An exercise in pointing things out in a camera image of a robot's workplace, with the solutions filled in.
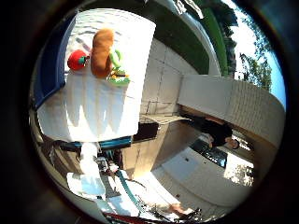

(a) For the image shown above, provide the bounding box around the white strap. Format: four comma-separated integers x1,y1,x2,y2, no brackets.
172,0,188,16
185,0,205,20

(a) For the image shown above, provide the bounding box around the person in black shirt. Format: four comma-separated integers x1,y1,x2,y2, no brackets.
180,111,241,151

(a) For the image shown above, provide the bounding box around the black laptop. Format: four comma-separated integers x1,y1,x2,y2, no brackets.
190,138,228,169

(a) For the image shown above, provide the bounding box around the brown bread plush toy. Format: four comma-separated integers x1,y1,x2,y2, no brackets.
90,27,116,79

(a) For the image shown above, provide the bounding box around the blue container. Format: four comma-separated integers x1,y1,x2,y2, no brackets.
32,13,78,110

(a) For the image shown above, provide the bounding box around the red tomato plush toy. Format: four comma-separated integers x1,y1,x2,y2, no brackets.
66,49,92,72

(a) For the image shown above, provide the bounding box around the blue metal bar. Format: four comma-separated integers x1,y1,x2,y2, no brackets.
60,135,134,152

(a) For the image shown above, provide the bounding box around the teal hose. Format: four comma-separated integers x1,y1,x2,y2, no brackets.
115,170,141,209

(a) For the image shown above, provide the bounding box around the green yellow flat plush toy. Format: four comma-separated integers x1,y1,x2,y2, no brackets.
107,68,132,87

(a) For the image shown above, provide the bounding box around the green ring plush toy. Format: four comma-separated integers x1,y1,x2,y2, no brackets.
108,49,124,71

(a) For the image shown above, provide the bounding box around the black box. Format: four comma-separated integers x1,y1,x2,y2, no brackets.
133,121,160,143

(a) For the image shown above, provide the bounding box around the white slatted bench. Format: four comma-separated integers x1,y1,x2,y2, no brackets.
139,113,190,126

